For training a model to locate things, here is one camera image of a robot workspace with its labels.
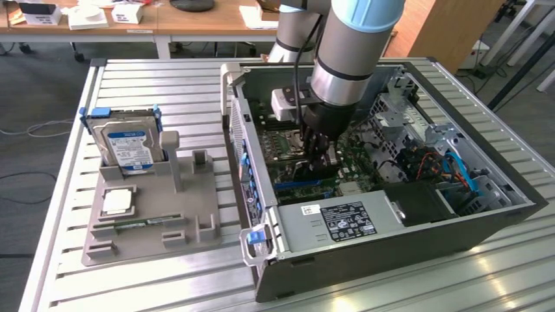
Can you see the grey power supply unit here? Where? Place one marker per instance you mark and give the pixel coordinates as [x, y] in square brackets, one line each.
[303, 230]

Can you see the white device red dot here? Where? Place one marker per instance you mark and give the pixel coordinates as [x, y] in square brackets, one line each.
[475, 57]

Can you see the silver chipset heatsink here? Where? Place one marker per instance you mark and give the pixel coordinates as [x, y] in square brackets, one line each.
[350, 188]

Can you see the blue expansion slot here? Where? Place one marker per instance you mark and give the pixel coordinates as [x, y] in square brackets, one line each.
[288, 186]

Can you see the perforated silver drive cage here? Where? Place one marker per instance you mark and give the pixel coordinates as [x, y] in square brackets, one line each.
[390, 130]

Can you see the silver disk bay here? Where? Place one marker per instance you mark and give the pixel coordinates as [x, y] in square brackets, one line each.
[490, 191]

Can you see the white square box round top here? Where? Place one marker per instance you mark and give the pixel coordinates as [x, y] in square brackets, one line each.
[87, 18]

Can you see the silver CPU chip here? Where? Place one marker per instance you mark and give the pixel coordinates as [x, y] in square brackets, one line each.
[116, 202]

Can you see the white box black lid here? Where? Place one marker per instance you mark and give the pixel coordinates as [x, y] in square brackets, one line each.
[42, 14]

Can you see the blue case latch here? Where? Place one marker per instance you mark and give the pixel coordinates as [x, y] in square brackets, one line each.
[254, 237]

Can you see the grey parts rack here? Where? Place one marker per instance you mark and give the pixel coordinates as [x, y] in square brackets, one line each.
[151, 240]

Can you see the green motherboard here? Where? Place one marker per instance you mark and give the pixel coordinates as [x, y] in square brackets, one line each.
[359, 162]

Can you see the white paper stack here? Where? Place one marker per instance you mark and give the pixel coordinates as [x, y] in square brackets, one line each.
[255, 21]

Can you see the black RAM slot bank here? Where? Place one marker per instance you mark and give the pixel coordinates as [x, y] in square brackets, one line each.
[268, 125]

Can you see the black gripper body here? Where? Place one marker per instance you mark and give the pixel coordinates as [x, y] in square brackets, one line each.
[330, 120]

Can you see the hard disk blue caddy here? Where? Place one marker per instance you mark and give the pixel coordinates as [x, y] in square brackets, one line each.
[128, 146]

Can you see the black fan shroud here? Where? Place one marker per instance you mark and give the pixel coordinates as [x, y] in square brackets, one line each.
[420, 201]

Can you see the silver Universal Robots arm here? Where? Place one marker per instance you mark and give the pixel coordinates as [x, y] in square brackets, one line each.
[347, 48]

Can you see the wooden desk white frame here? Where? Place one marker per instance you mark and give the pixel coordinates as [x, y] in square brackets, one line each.
[108, 27]
[208, 19]

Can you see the brown cardboard box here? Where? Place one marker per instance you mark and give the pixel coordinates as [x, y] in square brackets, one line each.
[268, 6]

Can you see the black expansion slot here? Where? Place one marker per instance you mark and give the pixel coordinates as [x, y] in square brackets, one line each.
[299, 195]

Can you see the wooden cabinet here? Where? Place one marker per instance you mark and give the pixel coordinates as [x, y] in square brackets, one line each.
[451, 32]

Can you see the black slanted pole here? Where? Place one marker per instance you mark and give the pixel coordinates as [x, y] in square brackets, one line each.
[521, 76]

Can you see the black open PC case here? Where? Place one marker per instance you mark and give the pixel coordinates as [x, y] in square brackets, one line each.
[390, 260]

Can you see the white table frame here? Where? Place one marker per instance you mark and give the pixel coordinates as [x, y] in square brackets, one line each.
[513, 32]

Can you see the graphics card black shroud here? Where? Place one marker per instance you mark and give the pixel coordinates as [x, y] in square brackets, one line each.
[303, 174]

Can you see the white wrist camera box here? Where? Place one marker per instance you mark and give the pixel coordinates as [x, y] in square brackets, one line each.
[284, 104]

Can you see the CPU socket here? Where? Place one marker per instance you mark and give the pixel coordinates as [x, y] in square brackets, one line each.
[291, 141]

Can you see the black round object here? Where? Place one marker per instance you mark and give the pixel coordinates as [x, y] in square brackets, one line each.
[191, 5]

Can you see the white box printed label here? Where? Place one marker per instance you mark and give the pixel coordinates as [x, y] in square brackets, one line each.
[126, 14]

